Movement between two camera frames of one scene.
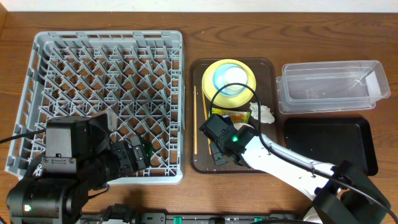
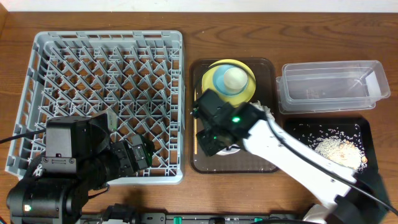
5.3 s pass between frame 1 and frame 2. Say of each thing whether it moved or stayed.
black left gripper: stayed
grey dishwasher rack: stayed
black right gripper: moved
